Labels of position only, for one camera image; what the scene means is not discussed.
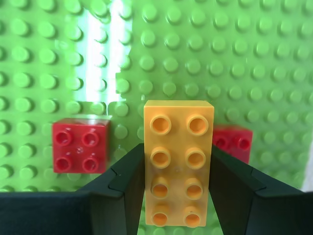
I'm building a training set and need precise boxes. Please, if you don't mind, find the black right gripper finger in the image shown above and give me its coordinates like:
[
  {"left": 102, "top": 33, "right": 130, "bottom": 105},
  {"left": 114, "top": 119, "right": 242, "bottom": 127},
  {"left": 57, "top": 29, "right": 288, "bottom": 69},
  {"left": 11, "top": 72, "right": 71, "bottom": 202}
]
[
  {"left": 209, "top": 144, "right": 313, "bottom": 235},
  {"left": 0, "top": 143, "right": 146, "bottom": 235}
]

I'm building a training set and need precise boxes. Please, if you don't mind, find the green studded baseplate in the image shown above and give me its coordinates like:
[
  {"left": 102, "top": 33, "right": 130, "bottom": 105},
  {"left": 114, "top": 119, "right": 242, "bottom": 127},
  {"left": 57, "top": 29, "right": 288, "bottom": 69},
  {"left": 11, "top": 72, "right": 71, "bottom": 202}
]
[{"left": 0, "top": 0, "right": 313, "bottom": 235}]

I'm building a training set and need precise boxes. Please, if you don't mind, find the yellow two-by-four brick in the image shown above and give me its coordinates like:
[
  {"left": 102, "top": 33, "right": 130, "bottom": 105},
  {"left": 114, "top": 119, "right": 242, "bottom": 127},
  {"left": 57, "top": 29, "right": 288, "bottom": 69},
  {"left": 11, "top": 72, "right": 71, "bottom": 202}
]
[{"left": 143, "top": 99, "right": 215, "bottom": 228}]

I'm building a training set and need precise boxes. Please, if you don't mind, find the red two-by-two brick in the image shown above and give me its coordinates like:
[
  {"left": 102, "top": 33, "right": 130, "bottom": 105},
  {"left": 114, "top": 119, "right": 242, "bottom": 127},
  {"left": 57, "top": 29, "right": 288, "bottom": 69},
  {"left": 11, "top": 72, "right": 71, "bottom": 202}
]
[
  {"left": 212, "top": 124, "right": 254, "bottom": 165},
  {"left": 51, "top": 117, "right": 112, "bottom": 174}
]

